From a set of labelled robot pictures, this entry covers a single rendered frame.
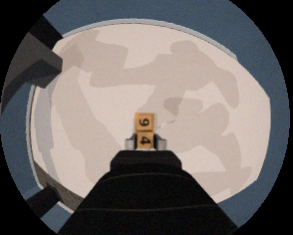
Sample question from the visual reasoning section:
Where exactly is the tan wooden number cube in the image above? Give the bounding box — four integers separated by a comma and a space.
137, 130, 154, 148
137, 115, 152, 130

